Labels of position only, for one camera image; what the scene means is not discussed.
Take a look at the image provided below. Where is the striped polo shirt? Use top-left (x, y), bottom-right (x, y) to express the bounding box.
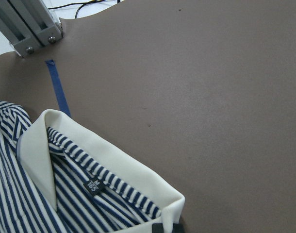
top-left (0, 100), bottom-right (185, 233)

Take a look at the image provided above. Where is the aluminium frame post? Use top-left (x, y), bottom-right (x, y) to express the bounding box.
top-left (0, 0), bottom-right (63, 57)

